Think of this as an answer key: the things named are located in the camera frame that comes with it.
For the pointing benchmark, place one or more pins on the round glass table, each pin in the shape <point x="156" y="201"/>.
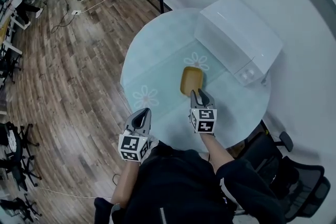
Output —
<point x="162" y="44"/>

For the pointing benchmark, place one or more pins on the white power strip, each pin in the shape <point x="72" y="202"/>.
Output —
<point x="76" y="12"/>

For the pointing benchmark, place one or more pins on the person's left forearm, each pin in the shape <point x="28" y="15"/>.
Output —
<point x="124" y="183"/>

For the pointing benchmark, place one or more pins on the person's right forearm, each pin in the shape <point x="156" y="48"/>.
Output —
<point x="216" y="149"/>

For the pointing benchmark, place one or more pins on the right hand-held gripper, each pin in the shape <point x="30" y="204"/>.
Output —
<point x="203" y="120"/>

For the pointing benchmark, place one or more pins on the white microwave oven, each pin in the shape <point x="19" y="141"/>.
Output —
<point x="236" y="34"/>

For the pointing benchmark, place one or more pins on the yellow rectangular tray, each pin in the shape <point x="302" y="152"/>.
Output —
<point x="191" y="81"/>

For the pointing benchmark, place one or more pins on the black office chair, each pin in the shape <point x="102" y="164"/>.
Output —
<point x="8" y="65"/>
<point x="283" y="165"/>
<point x="23" y="208"/>
<point x="25" y="154"/>

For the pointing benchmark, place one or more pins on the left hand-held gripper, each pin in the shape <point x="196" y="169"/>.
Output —
<point x="132" y="145"/>

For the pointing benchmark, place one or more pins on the person's black top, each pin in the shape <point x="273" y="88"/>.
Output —
<point x="178" y="186"/>

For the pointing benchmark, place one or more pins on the wooden-top desk white frame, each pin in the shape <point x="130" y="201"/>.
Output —
<point x="5" y="31"/>

